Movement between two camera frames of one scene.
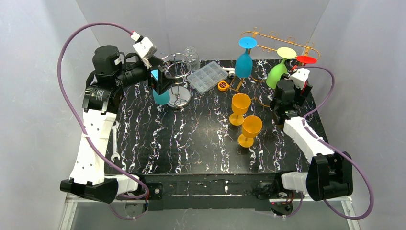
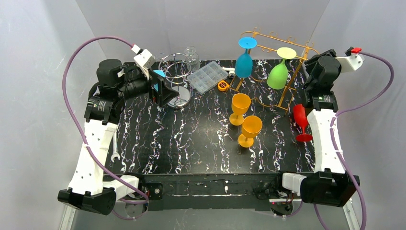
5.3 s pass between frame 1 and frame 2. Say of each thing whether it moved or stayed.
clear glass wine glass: stayed
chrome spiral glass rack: stayed
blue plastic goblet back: stayed
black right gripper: moved
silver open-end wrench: stayed
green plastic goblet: stayed
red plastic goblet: moved
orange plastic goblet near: stayed
